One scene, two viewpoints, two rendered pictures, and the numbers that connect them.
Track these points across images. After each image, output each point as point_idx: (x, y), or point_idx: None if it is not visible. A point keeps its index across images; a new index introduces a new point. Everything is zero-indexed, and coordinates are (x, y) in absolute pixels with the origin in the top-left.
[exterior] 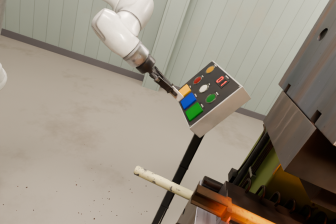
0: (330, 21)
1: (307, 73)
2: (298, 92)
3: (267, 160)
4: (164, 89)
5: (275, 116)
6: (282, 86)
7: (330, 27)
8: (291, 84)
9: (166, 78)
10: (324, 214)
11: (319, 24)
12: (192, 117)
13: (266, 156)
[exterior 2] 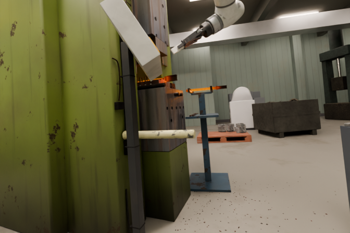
0: (154, 14)
1: (159, 31)
2: (160, 37)
3: None
4: (188, 46)
5: (159, 45)
6: (154, 34)
7: (156, 17)
8: (157, 34)
9: (187, 37)
10: None
11: (152, 13)
12: None
13: None
